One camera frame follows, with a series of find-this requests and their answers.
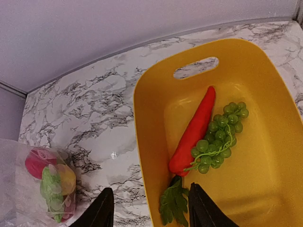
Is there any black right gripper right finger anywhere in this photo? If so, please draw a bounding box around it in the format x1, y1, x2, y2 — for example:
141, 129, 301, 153
188, 183, 238, 227

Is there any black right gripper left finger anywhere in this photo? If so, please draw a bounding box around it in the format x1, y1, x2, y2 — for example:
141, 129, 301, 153
70, 187, 114, 227

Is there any red toy chili pepper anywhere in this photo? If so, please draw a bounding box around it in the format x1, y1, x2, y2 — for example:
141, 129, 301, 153
159, 86, 216, 227

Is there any red toy apple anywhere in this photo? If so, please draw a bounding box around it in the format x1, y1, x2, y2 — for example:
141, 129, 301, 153
61, 192, 76, 223

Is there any yellow toy pepper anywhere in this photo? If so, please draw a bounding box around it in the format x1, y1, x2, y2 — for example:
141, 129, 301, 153
56, 164, 76, 196

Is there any green toy cucumber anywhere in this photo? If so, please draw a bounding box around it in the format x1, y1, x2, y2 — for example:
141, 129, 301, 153
40, 164, 64, 223

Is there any clear zip top bag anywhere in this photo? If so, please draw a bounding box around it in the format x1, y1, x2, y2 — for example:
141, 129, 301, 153
0, 139, 73, 227

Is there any red toy tomato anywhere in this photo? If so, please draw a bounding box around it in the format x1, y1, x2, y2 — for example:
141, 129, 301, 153
25, 147, 57, 180

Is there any dark green toy broccoli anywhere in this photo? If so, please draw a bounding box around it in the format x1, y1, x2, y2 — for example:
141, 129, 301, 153
184, 102, 249, 174

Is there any yellow plastic basket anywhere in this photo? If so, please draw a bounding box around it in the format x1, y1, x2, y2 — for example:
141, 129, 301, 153
134, 39, 303, 227

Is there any left aluminium frame post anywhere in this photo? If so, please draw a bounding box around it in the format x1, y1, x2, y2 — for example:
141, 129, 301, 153
0, 80, 27, 99

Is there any aluminium frame post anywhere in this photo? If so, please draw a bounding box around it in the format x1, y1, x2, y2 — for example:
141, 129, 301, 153
292, 0, 303, 25
0, 80, 27, 99

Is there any right aluminium frame post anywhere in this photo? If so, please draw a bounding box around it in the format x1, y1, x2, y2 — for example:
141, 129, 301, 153
292, 0, 303, 25

